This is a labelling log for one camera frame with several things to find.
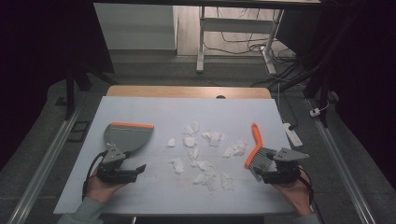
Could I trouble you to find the orange brush with grey bristles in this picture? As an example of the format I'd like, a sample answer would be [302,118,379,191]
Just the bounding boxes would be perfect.
[244,121,278,182]

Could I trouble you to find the white paper scraps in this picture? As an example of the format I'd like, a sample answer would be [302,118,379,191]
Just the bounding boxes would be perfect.
[165,119,248,192]

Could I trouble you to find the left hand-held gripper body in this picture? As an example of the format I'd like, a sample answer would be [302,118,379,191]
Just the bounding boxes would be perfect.
[96,146,132,185]

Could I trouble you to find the wooden table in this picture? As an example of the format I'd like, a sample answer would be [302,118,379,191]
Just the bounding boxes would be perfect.
[106,85,273,100]

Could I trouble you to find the aluminium rail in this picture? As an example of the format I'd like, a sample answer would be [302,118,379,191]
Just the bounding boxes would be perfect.
[305,98,378,224]
[7,105,84,224]

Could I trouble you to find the white power strip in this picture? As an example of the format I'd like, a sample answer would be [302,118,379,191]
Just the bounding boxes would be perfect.
[282,122,304,148]

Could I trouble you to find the person's left hand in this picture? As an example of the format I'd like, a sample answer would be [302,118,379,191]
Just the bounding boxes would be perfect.
[85,175,126,205]

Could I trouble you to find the black metal stand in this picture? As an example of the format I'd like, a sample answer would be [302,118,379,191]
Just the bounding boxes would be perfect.
[274,13,361,129]
[63,60,120,121]

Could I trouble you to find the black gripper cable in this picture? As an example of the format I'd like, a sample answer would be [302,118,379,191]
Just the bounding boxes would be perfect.
[81,150,107,202]
[298,165,325,224]

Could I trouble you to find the person's right hand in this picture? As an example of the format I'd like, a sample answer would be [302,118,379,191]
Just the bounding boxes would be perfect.
[272,167,314,217]

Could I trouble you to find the black power strip cable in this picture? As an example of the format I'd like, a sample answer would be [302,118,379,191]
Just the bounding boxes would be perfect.
[276,81,301,131]

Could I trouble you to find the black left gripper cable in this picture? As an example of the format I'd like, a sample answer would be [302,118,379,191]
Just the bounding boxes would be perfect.
[81,150,107,202]

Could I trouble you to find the bunch of black floor cables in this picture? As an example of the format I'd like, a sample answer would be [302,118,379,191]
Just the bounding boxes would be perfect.
[204,7,298,64]

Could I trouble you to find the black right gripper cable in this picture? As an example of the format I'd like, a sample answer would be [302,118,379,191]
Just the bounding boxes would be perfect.
[298,165,325,224]

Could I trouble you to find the pale table cover board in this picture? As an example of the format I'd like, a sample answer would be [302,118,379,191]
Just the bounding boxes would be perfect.
[53,95,297,217]

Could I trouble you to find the white cabinet panel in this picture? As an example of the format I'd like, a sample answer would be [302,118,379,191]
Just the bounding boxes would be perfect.
[93,3,179,51]

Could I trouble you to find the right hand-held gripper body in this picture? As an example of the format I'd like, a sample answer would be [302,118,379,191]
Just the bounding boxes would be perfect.
[262,147,311,185]

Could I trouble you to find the grey dustpan with orange edge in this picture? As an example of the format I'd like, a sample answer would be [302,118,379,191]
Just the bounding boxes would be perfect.
[103,121,156,156]

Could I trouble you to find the white desk frame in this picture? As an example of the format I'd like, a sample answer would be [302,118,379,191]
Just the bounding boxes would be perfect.
[195,6,285,76]

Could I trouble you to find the dark curtain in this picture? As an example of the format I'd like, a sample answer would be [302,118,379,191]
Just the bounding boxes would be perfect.
[320,0,396,183]
[0,0,116,172]

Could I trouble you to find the small white adapter with cable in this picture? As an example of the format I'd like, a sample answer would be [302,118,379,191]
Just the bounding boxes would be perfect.
[309,100,331,118]

